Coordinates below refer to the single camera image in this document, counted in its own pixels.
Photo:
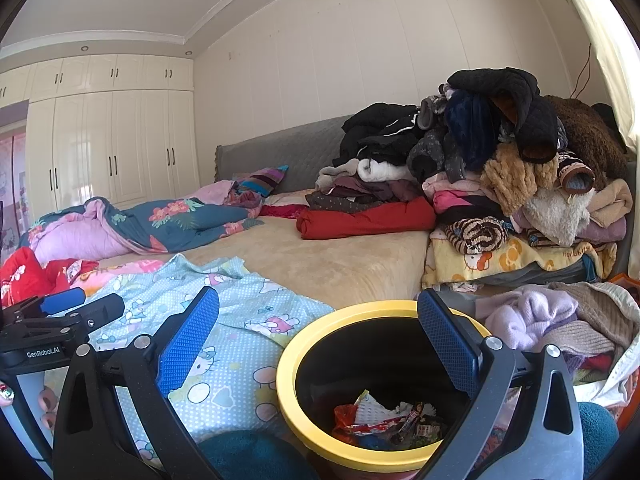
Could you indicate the peach fleece blanket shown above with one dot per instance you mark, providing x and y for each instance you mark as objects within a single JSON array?
[{"x": 610, "y": 202}]

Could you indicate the yellow-rimmed black trash bin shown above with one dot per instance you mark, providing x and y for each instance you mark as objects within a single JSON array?
[{"x": 350, "y": 360}]

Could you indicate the tan fluffy garment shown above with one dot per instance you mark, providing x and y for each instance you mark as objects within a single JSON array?
[{"x": 510, "y": 175}]

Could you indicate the red plush blanket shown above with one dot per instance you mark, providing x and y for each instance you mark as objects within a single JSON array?
[{"x": 285, "y": 211}]

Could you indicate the beige knit sweater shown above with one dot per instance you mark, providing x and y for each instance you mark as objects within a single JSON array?
[{"x": 605, "y": 310}]

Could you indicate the red folded garment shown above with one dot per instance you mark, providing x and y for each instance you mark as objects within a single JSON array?
[{"x": 370, "y": 220}]

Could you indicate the light blue cartoon bedsheet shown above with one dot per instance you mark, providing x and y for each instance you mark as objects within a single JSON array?
[{"x": 240, "y": 310}]

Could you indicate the cream wardrobe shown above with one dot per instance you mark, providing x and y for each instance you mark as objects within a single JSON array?
[{"x": 100, "y": 135}]

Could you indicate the pink garment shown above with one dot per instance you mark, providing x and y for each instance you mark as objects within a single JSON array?
[{"x": 455, "y": 200}]

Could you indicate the red snack wrapper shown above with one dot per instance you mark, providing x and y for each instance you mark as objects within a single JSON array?
[{"x": 372, "y": 427}]

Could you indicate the cream curtain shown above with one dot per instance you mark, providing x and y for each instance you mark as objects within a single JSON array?
[{"x": 600, "y": 35}]

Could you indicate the pink cartoon sliding door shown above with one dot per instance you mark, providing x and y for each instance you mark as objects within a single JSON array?
[{"x": 12, "y": 175}]

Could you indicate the grey padded headboard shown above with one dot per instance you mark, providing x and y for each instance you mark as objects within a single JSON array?
[{"x": 300, "y": 150}]

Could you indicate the lilac sweater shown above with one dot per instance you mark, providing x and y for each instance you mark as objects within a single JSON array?
[{"x": 530, "y": 310}]

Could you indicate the black jacket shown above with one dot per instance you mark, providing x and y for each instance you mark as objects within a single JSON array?
[{"x": 380, "y": 130}]

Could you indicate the dark grey folded blanket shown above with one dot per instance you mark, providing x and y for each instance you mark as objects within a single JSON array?
[{"x": 550, "y": 270}]

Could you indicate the red printed cloth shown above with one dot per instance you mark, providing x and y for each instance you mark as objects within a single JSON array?
[{"x": 20, "y": 275}]

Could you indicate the yellow cartoon blanket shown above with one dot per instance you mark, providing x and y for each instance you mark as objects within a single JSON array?
[{"x": 500, "y": 265}]

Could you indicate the pink pillow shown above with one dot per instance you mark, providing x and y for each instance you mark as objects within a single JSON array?
[{"x": 212, "y": 192}]

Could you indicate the brown patterned knit sleeve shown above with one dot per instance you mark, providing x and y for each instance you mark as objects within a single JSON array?
[{"x": 575, "y": 175}]

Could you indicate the person's left hand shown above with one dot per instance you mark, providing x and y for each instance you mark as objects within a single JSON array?
[{"x": 49, "y": 407}]

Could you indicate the black quilted garment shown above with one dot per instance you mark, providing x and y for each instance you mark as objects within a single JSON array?
[{"x": 500, "y": 82}]

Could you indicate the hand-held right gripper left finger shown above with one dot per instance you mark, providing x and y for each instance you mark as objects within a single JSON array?
[{"x": 189, "y": 340}]

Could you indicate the blue plastic bag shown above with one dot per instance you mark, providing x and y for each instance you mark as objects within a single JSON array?
[{"x": 372, "y": 442}]

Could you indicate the dark folded dotted garment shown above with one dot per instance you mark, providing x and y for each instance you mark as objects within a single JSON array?
[{"x": 360, "y": 195}]

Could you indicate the striped pillow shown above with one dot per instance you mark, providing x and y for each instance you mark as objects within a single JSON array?
[{"x": 265, "y": 179}]

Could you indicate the brown striped knit garment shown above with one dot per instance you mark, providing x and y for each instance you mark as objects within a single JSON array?
[{"x": 475, "y": 235}]

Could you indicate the pink cartoon blanket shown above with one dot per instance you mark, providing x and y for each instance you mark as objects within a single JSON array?
[{"x": 115, "y": 275}]

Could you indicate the white folded fleece garment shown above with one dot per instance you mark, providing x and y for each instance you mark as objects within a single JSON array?
[{"x": 380, "y": 170}]

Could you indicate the brown plush blanket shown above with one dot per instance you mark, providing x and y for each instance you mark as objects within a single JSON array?
[{"x": 585, "y": 135}]

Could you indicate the white foam fruit net bundle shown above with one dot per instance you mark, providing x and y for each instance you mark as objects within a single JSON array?
[{"x": 372, "y": 407}]

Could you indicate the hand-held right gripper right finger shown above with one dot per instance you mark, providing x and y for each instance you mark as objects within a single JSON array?
[{"x": 447, "y": 340}]

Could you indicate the dark blue fuzzy garment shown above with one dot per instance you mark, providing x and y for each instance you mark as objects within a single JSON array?
[{"x": 470, "y": 130}]

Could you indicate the white dotted cloth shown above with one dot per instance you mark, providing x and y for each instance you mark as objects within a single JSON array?
[{"x": 615, "y": 380}]

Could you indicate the white shaggy fleece garment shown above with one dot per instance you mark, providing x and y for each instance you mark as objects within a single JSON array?
[{"x": 555, "y": 215}]

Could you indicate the blue floral quilt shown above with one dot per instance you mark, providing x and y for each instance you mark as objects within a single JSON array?
[{"x": 175, "y": 220}]

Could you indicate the grey dotted garment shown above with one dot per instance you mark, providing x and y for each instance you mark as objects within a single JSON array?
[{"x": 435, "y": 155}]

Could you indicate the red plastic bag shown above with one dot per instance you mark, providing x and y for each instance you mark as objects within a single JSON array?
[{"x": 345, "y": 417}]

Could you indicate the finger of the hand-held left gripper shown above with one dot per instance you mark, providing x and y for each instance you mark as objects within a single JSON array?
[
  {"x": 102, "y": 310},
  {"x": 62, "y": 300}
]

